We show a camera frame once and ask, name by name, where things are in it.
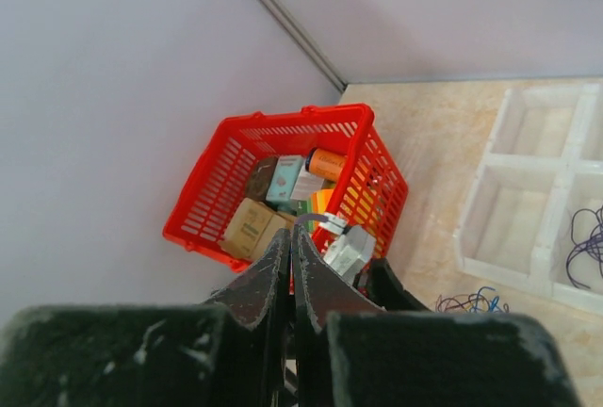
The aluminium frame post left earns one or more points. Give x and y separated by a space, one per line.
302 38

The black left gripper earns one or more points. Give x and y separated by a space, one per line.
378 283

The white compartment organizer tray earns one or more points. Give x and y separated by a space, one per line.
533 216

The brown cardboard box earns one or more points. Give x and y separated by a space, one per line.
251 229

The rainbow striped box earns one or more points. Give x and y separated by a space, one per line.
318 201

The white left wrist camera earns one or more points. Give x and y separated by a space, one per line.
350 252

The orange cylinder can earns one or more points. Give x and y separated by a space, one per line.
325 164

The red plastic basket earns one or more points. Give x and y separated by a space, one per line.
370 190

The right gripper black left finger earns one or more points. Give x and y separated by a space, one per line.
225 351

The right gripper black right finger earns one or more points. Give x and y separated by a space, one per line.
350 352

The brown round cookie pack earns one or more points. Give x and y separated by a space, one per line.
259 180

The grey white box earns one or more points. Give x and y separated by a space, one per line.
306 185

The light blue box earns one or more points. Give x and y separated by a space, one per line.
285 175

